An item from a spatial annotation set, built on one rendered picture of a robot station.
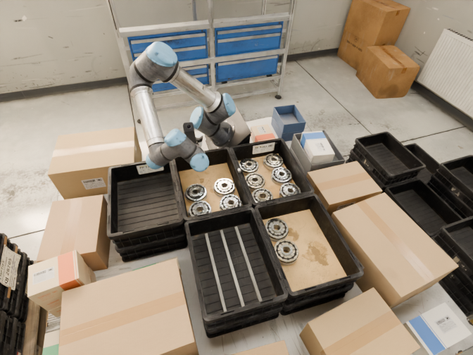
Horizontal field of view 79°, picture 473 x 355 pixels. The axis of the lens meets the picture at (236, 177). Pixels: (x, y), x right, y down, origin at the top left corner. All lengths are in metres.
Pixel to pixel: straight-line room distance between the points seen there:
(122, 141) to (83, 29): 2.33
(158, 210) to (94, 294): 0.44
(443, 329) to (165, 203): 1.22
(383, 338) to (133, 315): 0.84
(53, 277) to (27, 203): 1.73
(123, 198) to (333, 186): 1.03
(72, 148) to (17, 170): 1.58
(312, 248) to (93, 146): 1.21
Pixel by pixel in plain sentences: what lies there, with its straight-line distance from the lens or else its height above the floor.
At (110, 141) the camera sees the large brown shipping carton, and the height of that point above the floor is 0.90.
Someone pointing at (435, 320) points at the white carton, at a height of 0.79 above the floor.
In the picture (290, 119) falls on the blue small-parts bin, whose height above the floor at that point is 0.77.
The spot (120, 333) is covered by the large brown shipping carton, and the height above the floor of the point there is 0.90.
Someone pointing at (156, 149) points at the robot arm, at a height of 1.13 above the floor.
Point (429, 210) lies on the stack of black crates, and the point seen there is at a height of 0.38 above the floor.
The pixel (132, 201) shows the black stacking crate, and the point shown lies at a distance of 1.44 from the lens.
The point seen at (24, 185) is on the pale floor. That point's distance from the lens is 3.08.
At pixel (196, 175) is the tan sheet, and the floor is 0.83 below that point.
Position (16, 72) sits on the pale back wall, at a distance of 4.14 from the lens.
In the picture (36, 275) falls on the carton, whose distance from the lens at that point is 1.27.
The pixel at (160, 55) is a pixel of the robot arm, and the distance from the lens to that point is 1.28.
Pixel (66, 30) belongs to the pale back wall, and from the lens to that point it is 3.86.
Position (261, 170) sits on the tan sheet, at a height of 0.83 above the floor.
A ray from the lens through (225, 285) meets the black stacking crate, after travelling 1.17.
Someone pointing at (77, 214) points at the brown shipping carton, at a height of 0.86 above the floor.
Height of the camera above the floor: 1.92
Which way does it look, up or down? 47 degrees down
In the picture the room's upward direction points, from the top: 2 degrees clockwise
